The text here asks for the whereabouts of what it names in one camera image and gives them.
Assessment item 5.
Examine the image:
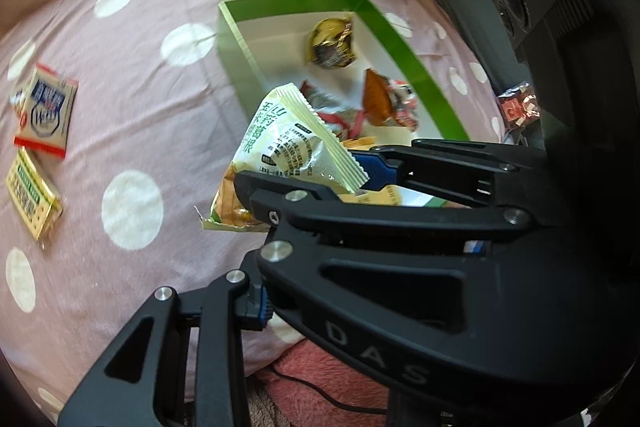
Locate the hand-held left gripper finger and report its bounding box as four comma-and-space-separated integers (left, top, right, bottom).
59, 272, 273, 427

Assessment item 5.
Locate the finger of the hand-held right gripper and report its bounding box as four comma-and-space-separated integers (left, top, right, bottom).
348, 138, 518, 209
234, 171, 531, 388

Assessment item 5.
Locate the pale green snack packet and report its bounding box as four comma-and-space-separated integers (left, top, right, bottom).
194, 83, 369, 234

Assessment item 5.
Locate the green cardboard box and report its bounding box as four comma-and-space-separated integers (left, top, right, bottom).
216, 0, 473, 210

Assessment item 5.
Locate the pale yellow snack packet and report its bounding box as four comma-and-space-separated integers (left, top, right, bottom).
337, 184, 403, 208

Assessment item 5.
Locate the red and silver snack packet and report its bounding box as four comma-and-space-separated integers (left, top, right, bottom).
300, 79, 368, 140

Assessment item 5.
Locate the brown orange snack packet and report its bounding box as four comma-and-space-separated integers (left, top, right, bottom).
361, 68, 396, 128

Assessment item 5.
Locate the red and white snack packet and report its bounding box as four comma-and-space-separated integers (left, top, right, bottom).
387, 79, 420, 131

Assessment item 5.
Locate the small red patterned packet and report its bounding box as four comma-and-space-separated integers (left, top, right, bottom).
495, 81, 543, 130

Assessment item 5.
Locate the pink fleece blanket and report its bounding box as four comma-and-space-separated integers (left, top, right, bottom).
245, 337, 401, 427

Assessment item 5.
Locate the pink polka-dot bed cover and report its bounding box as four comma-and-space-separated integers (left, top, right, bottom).
0, 0, 506, 427

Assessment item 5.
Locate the yellow green snack packet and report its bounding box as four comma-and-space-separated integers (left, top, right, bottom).
5, 147, 64, 243

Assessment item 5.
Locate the red white blue snack packet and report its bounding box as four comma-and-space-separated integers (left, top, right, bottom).
9, 79, 36, 128
13, 63, 80, 159

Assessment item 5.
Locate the thin black cable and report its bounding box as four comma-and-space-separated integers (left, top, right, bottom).
267, 364, 396, 413

